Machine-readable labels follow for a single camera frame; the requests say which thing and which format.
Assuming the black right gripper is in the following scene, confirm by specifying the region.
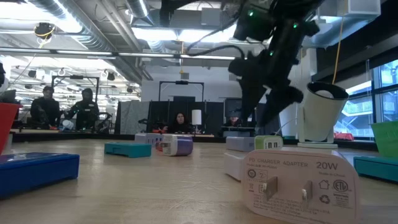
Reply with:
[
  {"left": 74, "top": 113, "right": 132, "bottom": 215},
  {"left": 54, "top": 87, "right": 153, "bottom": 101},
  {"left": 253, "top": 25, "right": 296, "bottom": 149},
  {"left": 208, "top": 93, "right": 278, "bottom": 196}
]
[{"left": 228, "top": 45, "right": 305, "bottom": 128}]

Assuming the green USB charger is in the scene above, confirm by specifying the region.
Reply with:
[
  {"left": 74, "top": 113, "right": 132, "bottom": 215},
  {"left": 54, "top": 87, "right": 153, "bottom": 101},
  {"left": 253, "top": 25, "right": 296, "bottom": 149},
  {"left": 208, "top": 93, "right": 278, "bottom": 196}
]
[{"left": 254, "top": 134, "right": 284, "bottom": 151}]

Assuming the lavender USB charger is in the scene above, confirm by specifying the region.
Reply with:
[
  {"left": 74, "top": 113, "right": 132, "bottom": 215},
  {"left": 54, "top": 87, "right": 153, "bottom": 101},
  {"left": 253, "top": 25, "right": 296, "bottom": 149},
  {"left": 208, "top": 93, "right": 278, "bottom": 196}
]
[
  {"left": 225, "top": 136, "right": 256, "bottom": 153},
  {"left": 134, "top": 133, "right": 165, "bottom": 147}
]

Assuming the white digital clock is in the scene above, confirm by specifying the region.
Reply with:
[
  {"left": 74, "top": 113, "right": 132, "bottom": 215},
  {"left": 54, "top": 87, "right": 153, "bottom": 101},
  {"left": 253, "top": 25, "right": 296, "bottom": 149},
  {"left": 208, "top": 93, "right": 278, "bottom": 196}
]
[{"left": 223, "top": 151, "right": 247, "bottom": 182}]

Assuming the purple and white charger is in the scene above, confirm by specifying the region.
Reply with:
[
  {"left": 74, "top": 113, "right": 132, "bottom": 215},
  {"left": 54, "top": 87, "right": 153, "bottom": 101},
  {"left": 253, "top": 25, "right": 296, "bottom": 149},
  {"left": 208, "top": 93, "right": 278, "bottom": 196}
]
[{"left": 160, "top": 134, "right": 194, "bottom": 157}]

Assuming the teal plastic box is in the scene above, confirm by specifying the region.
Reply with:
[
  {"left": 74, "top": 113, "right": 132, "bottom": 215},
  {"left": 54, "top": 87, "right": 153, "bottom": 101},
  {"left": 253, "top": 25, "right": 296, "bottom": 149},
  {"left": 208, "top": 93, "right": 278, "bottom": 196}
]
[
  {"left": 104, "top": 142, "right": 152, "bottom": 159},
  {"left": 353, "top": 155, "right": 398, "bottom": 183}
]

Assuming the blue plastic box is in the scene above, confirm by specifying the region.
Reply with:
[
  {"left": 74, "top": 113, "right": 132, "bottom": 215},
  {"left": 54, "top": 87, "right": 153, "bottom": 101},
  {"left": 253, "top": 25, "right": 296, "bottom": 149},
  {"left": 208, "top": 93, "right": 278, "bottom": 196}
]
[{"left": 0, "top": 152, "right": 80, "bottom": 200}]

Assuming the black monitor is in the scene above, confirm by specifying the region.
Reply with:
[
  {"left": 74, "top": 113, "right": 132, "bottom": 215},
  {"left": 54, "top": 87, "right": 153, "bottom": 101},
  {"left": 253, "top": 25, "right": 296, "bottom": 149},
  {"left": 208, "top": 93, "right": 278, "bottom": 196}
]
[{"left": 224, "top": 98, "right": 244, "bottom": 119}]

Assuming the person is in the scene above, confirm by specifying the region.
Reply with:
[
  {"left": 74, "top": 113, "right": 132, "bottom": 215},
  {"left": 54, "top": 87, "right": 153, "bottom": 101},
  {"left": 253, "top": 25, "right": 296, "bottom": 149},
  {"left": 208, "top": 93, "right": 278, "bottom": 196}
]
[
  {"left": 225, "top": 116, "right": 243, "bottom": 128},
  {"left": 167, "top": 112, "right": 195, "bottom": 134},
  {"left": 67, "top": 88, "right": 100, "bottom": 131},
  {"left": 30, "top": 86, "right": 62, "bottom": 130}
]

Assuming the black partition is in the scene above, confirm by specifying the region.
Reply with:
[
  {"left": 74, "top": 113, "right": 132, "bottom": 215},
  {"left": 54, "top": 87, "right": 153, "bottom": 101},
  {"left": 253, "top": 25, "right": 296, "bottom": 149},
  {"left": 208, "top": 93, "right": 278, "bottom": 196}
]
[{"left": 147, "top": 101, "right": 224, "bottom": 135}]

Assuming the white cylinder lamp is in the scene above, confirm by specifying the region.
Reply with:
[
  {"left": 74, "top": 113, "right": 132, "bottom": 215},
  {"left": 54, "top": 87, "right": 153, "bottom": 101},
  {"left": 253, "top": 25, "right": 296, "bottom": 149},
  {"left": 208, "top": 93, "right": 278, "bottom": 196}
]
[{"left": 191, "top": 109, "right": 202, "bottom": 134}]

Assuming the white 20W charger adapter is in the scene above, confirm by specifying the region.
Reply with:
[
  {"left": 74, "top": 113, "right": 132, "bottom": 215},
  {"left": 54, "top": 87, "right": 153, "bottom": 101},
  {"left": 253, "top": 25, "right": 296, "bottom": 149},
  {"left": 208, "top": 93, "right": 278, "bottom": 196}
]
[{"left": 241, "top": 148, "right": 363, "bottom": 224}]

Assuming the green plastic basket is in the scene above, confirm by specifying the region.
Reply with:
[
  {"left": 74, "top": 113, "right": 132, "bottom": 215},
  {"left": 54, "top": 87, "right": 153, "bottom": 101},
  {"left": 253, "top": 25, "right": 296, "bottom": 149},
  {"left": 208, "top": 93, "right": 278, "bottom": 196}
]
[{"left": 370, "top": 121, "right": 398, "bottom": 158}]

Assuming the grey curtain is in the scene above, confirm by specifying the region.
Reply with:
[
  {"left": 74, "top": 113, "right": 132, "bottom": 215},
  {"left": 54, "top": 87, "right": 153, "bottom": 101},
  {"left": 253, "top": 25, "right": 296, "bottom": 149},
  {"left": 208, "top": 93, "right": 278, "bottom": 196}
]
[{"left": 114, "top": 101, "right": 150, "bottom": 135}]

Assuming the ceiling light strip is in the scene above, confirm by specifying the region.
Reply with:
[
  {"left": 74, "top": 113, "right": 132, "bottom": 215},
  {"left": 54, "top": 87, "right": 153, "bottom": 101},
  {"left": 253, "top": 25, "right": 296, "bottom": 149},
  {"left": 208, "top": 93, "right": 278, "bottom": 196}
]
[{"left": 0, "top": 46, "right": 236, "bottom": 63}]

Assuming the red plastic basket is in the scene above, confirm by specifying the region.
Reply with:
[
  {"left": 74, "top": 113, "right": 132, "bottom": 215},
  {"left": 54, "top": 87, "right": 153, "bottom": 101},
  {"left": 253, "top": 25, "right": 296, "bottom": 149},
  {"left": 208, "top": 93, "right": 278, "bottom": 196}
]
[{"left": 0, "top": 102, "right": 21, "bottom": 156}]

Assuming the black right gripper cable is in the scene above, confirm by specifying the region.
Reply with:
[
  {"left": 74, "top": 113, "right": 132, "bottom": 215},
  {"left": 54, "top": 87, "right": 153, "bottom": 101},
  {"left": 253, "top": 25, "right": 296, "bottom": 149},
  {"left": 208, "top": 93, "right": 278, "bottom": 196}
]
[{"left": 185, "top": 44, "right": 247, "bottom": 60}]

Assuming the black rig frame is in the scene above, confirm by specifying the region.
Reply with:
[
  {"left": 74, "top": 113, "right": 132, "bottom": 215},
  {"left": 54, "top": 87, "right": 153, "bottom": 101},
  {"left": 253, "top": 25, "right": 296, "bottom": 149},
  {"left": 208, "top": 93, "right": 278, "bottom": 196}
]
[
  {"left": 159, "top": 80, "right": 205, "bottom": 103},
  {"left": 51, "top": 75, "right": 100, "bottom": 131}
]

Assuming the hanging yellow cable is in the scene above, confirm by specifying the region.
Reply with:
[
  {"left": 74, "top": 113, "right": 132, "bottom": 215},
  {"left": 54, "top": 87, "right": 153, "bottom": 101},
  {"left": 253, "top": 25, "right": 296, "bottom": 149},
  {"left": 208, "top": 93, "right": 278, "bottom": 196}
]
[{"left": 331, "top": 17, "right": 345, "bottom": 85}]

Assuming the grey duct box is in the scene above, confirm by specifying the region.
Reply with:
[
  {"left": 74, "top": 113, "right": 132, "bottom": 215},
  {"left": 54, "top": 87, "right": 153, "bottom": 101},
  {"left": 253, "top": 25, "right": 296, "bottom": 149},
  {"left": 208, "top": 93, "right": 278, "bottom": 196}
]
[{"left": 318, "top": 0, "right": 382, "bottom": 48}]

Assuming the black aluminium table frame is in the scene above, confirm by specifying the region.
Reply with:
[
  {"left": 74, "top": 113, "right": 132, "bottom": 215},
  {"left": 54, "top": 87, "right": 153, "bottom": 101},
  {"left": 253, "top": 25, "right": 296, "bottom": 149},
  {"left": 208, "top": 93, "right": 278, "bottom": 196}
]
[{"left": 11, "top": 132, "right": 379, "bottom": 152}]

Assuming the silver ventilation duct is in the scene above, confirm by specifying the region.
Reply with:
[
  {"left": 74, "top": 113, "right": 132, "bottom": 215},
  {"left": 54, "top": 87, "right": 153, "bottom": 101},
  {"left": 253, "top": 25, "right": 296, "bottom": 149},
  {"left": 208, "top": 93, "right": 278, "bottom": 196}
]
[{"left": 27, "top": 0, "right": 155, "bottom": 82}]

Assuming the black cable reel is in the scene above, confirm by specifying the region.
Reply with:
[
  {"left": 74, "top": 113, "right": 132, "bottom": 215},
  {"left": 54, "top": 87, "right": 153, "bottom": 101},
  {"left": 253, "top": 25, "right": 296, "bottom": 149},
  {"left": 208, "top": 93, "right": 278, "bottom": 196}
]
[{"left": 34, "top": 22, "right": 56, "bottom": 40}]

